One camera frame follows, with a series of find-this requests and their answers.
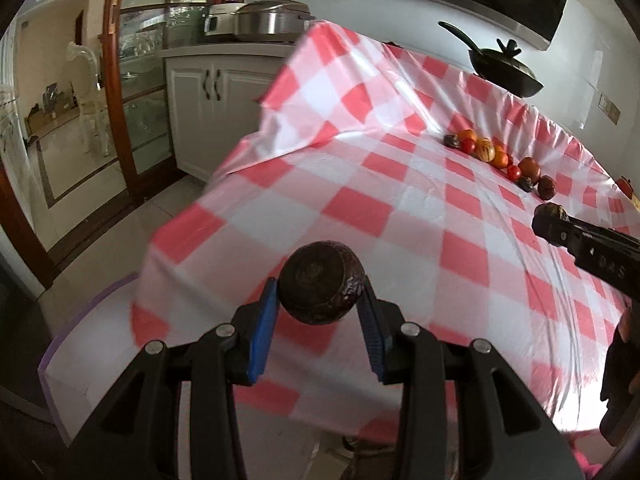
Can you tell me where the orange tangerine far left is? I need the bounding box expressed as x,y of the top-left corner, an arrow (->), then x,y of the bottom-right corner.
457,129 -> 477,142

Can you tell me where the wall power socket right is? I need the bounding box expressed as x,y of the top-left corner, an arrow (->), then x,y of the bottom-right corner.
598,93 -> 620,125

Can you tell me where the white rice cooker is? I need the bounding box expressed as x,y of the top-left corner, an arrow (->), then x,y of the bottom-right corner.
203,1 -> 245,40

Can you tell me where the dark red passion fruit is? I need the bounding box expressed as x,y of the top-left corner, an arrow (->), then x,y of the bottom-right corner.
537,176 -> 556,200

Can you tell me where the large reddish brown fruit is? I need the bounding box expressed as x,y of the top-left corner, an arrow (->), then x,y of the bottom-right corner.
518,157 -> 541,184

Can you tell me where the small dark striped fruit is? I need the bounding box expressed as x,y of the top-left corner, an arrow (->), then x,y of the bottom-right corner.
442,133 -> 460,150

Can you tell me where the red tomato front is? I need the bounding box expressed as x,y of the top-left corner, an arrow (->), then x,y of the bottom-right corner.
506,165 -> 522,182

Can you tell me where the red tomato left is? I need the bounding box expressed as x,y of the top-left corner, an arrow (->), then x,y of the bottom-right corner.
460,138 -> 476,155

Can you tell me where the black wok pan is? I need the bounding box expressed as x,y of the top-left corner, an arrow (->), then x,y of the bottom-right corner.
438,21 -> 544,99

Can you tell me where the yellow striped melon back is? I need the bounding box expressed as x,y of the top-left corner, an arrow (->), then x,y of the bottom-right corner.
476,136 -> 494,146

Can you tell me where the red white checkered tablecloth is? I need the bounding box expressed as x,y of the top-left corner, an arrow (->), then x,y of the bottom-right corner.
130,22 -> 639,432

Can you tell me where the dark brown passion fruit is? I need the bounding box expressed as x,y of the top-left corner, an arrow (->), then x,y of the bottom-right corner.
277,240 -> 366,325

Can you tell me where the wooden glass door frame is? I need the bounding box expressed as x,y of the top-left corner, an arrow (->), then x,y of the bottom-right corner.
101,0 -> 242,205

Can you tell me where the small dark purple fruit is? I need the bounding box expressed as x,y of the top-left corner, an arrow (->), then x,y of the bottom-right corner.
518,177 -> 535,193

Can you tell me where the orange tangerine front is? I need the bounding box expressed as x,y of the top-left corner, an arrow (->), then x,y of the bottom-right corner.
490,151 -> 511,170

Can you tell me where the yellow striped melon front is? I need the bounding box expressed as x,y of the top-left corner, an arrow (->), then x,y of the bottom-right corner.
475,144 -> 496,162

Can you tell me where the yellow striped melon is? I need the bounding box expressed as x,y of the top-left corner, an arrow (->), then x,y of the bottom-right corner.
476,136 -> 494,146
475,144 -> 496,162

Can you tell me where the white kitchen cabinet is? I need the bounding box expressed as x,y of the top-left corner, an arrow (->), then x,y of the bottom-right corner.
158,42 -> 294,182

